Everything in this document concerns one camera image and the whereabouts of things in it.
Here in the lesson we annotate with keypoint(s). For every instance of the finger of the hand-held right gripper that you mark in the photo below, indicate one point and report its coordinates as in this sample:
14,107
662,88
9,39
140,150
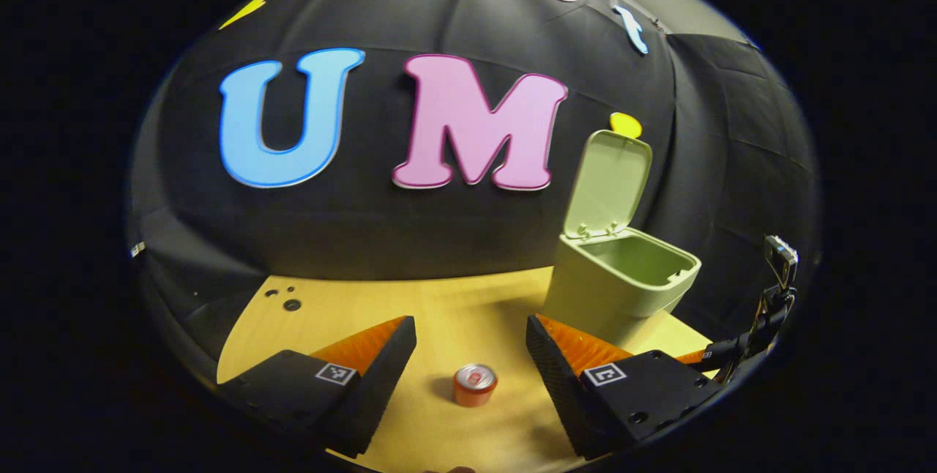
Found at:
692,358

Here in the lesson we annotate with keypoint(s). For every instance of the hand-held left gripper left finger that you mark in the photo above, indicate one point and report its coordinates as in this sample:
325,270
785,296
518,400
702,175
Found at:
377,385

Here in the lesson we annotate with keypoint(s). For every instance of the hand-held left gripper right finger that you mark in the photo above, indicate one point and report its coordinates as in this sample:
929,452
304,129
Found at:
560,385

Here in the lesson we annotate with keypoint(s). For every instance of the red pop can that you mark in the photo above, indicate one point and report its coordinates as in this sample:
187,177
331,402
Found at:
474,385

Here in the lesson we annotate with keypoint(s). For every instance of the pale green desktop garbage bin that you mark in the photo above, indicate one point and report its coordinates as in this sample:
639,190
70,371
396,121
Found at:
607,297

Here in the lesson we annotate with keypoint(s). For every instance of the wooden desktop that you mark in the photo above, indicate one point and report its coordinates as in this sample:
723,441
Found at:
439,312

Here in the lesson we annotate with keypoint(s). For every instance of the black backdrop cloth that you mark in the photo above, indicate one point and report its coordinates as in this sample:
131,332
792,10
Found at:
366,231

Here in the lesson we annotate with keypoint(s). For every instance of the small silver clip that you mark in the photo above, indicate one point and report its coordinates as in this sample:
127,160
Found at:
137,249

